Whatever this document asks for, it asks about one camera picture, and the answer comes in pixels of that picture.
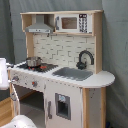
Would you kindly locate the wooden toy kitchen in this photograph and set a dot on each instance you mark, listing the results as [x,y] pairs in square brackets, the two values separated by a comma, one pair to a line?
[62,49]

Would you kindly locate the red stove knob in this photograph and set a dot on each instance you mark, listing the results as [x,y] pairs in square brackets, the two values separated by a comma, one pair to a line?
[15,78]
[34,84]

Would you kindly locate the grey range hood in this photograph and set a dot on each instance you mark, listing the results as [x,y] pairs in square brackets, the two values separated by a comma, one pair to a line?
[40,24]

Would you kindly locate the black toy faucet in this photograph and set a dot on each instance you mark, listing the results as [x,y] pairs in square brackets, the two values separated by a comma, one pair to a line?
[82,63]

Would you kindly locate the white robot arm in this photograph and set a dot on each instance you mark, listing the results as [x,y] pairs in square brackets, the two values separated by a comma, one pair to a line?
[4,78]

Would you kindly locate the right red stove knob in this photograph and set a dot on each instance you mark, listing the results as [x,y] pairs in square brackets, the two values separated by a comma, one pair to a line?
[34,84]

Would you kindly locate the left red stove knob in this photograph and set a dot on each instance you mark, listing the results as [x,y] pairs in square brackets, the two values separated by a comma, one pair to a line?
[15,78]

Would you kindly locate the toy microwave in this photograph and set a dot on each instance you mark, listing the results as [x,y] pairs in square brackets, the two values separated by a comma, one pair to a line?
[73,23]

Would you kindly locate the grey toy sink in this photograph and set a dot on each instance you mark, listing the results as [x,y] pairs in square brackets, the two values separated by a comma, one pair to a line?
[73,74]

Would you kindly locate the black toy stovetop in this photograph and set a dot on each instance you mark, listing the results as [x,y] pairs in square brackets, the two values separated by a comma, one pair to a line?
[43,67]

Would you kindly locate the small metal pot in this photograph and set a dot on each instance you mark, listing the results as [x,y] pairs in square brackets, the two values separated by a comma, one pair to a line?
[33,61]

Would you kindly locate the white fridge door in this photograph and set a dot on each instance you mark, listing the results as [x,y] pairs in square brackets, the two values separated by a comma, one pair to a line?
[63,105]

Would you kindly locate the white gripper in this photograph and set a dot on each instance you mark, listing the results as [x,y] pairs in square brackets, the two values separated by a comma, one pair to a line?
[8,65]

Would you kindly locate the white oven door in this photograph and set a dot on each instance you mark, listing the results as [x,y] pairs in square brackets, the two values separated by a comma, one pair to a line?
[15,101]

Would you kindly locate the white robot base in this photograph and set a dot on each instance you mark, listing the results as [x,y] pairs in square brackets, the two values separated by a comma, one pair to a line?
[20,121]

